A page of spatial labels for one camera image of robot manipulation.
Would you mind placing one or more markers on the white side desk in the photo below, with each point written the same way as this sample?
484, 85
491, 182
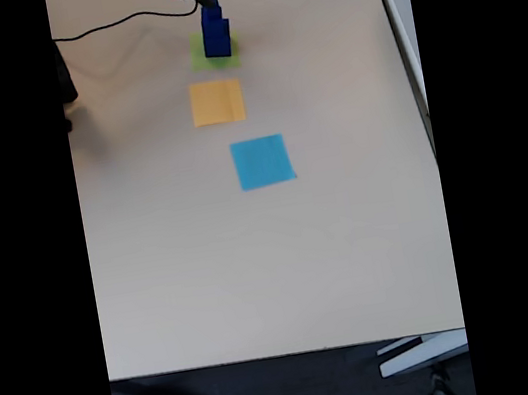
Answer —
397, 8

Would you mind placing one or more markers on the large blue cube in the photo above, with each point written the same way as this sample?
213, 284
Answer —
215, 25

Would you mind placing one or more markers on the small blue cube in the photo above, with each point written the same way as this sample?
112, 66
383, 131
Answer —
210, 14

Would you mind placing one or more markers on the largest blue cube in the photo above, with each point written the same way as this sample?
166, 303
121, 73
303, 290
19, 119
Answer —
217, 45

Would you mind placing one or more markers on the green paper square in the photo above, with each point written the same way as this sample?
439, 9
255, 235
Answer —
198, 61

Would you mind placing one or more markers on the light blue paper square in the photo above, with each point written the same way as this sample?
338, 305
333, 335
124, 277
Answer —
263, 162

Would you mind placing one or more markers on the white table foot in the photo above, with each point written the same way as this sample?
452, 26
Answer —
422, 353

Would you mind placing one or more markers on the orange paper square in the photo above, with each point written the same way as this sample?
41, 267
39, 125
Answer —
215, 104

